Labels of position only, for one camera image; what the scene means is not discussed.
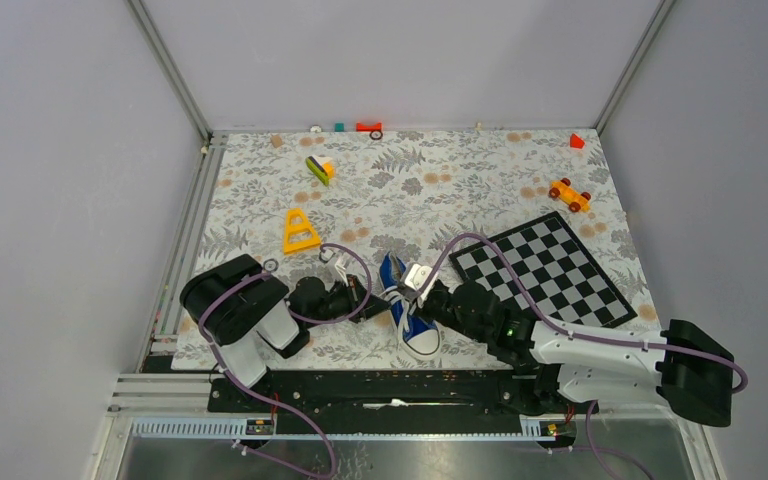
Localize yellow plastic triangle toy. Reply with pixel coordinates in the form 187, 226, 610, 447
282, 208, 322, 255

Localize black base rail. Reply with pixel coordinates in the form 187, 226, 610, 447
207, 370, 588, 435

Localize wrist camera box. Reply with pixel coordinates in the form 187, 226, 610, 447
400, 263, 438, 299
319, 249, 352, 285

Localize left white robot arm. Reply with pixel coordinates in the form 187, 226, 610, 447
179, 254, 389, 411

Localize red block at wall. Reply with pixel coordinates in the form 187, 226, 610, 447
355, 122, 383, 132

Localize purple cable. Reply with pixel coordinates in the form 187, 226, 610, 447
413, 231, 750, 480
197, 242, 375, 480

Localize stacked toy bricks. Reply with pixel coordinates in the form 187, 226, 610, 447
305, 155, 336, 186

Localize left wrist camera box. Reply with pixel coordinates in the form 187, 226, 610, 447
319, 249, 352, 285

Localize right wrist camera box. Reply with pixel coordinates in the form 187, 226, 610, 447
400, 263, 438, 299

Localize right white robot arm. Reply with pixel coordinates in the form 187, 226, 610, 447
416, 281, 734, 427

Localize floral patterned mat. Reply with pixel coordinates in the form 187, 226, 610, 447
193, 129, 662, 332

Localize orange toy car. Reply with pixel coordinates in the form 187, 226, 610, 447
548, 177, 592, 213

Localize blue canvas sneaker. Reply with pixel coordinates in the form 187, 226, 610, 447
379, 252, 442, 361

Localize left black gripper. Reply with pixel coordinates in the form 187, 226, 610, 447
305, 273, 391, 328

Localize white shoelace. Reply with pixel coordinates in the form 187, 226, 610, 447
383, 287, 434, 347

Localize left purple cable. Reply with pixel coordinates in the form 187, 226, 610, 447
197, 242, 375, 480

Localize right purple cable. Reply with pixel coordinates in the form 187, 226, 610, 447
413, 231, 750, 480

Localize red triangular block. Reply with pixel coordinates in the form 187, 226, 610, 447
569, 133, 586, 149

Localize black white chessboard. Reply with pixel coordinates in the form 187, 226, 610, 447
449, 212, 637, 328

